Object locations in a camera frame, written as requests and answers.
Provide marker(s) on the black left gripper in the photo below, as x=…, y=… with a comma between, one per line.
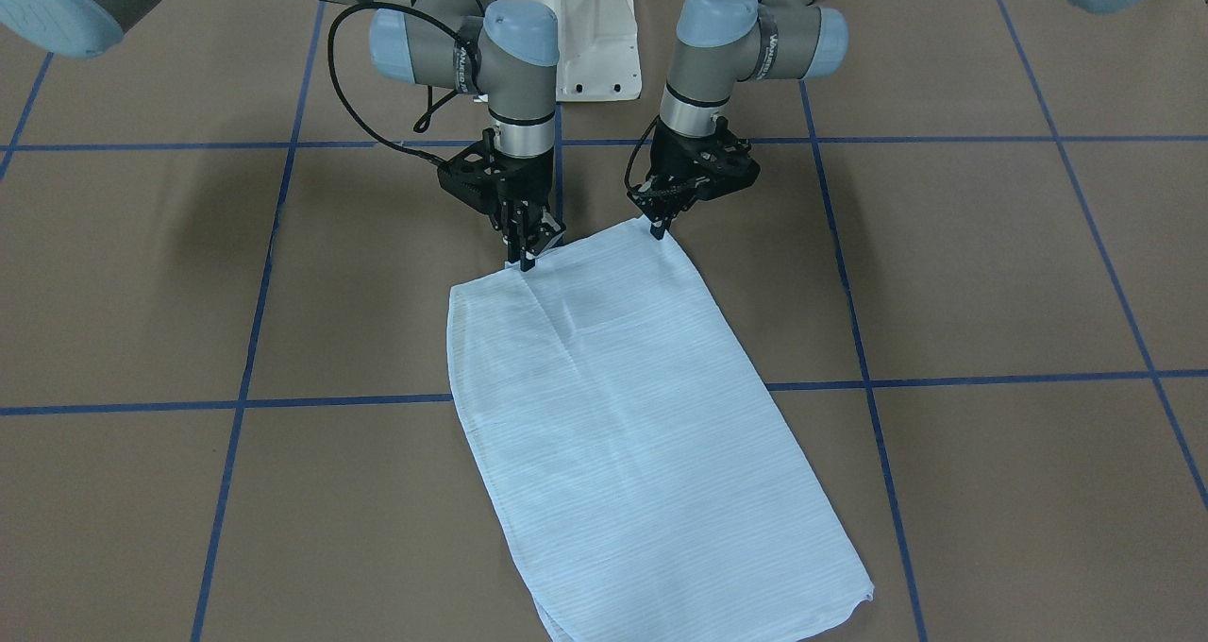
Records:
x=672, y=162

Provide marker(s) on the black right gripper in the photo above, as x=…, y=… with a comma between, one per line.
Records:
x=525, y=188

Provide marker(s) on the light blue button-up shirt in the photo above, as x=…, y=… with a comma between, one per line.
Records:
x=646, y=483

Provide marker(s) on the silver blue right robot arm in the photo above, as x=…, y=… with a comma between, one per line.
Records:
x=505, y=51

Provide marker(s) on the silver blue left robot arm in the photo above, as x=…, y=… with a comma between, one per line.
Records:
x=721, y=44

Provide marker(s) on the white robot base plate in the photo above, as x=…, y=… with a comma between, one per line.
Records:
x=598, y=45

